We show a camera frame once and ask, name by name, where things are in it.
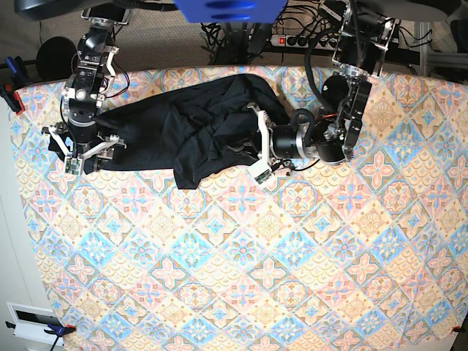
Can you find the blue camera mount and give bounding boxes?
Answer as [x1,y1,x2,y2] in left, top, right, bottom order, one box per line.
[174,0,287,24]

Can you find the white power strip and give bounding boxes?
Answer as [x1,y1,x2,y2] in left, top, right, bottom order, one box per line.
[270,34,338,50]

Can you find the red blue clamp top left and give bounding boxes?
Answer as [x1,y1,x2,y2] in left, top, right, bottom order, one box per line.
[1,56,29,116]

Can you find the blue clamp bottom left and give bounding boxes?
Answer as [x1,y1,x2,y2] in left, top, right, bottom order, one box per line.
[5,321,76,339]

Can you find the black clamp bottom right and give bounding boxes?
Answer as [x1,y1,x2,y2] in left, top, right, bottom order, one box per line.
[451,326,467,333]

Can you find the patterned colourful tablecloth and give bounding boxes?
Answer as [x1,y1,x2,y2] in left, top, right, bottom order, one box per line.
[9,74,467,350]

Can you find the white wall vent box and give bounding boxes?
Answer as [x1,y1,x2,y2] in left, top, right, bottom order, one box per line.
[7,302,62,345]

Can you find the black round stool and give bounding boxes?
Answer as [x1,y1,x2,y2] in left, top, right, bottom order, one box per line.
[36,37,77,81]

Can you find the black t-shirt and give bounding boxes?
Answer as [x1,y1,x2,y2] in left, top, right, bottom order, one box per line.
[48,73,293,190]

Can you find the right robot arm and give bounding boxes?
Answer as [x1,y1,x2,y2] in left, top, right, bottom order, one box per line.
[42,4,131,176]

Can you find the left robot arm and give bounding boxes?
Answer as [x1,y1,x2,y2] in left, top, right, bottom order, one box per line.
[245,10,400,186]

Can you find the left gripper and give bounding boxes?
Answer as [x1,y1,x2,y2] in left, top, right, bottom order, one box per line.
[246,102,352,185]

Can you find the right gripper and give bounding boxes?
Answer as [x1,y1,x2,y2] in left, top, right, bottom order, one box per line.
[42,102,127,176]

